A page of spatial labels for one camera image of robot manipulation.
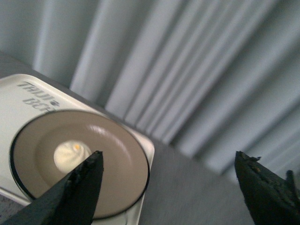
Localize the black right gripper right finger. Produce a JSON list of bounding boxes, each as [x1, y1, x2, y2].
[[235, 151, 300, 225]]

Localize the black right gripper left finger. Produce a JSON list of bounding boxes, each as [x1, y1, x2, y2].
[[4, 151, 104, 225]]

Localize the white steamed bun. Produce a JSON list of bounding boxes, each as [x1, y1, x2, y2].
[[53, 140, 92, 174]]

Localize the beige plate with black rim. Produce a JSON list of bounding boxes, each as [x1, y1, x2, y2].
[[10, 110, 150, 220]]

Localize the white rectangular tray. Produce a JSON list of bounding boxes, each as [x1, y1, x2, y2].
[[0, 74, 154, 225]]

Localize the grey pleated curtain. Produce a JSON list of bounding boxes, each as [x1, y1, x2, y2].
[[0, 0, 300, 178]]

